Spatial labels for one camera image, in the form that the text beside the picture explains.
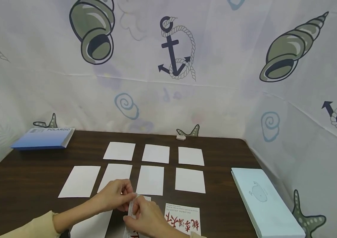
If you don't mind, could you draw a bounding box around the person's right hand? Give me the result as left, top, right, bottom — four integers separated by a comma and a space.
123, 195, 190, 238

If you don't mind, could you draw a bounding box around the person's left hand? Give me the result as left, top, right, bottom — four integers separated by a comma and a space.
96, 179, 138, 212

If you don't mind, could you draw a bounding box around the clear sleeve with printed card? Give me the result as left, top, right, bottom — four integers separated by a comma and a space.
123, 195, 152, 238

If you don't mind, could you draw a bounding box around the person's left forearm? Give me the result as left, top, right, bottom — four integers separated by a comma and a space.
0, 194, 101, 238

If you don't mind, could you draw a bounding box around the grid of white blank cards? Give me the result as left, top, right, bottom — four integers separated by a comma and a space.
58, 141, 206, 199

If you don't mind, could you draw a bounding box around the white paper sheet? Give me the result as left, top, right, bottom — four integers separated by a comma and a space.
70, 210, 113, 238

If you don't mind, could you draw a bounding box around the white card with red print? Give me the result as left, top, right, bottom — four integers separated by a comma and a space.
164, 203, 201, 236

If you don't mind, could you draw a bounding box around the blue flat box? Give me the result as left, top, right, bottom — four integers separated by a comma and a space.
11, 128, 76, 151

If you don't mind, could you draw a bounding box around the light blue whale book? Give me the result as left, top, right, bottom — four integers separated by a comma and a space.
231, 167, 306, 238

